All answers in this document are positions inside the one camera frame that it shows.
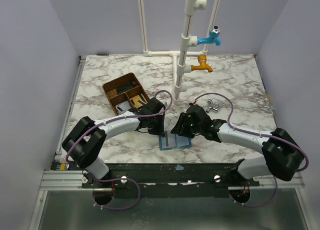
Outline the blue leather card holder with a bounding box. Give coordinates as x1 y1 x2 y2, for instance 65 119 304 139
159 131 192 151

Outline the gold card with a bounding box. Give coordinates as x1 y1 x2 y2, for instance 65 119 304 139
130 94 148 109

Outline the silver white card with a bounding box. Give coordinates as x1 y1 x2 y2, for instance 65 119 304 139
115 101 131 115

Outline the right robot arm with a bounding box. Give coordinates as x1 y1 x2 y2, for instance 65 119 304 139
171 104 305 181

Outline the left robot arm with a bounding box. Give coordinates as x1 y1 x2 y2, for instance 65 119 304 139
61 97 166 179

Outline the woven brown basket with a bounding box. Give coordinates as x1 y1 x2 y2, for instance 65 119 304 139
102 73 150 115

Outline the orange plastic faucet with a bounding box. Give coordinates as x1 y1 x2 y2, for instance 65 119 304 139
191 55 213 73

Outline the blue plastic faucet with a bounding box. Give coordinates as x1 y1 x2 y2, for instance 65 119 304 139
197 25 221 46

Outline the metal tap handle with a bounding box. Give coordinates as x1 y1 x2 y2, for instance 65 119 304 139
206 99 222 113

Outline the black mounting rail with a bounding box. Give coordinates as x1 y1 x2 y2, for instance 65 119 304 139
82 163 259 198

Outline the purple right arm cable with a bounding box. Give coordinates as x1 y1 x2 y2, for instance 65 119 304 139
192 93 310 207

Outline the aluminium frame rail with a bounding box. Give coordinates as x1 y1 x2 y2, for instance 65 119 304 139
28 56 86 229

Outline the white pvc pipe frame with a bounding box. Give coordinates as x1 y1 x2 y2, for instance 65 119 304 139
137 0 221 102

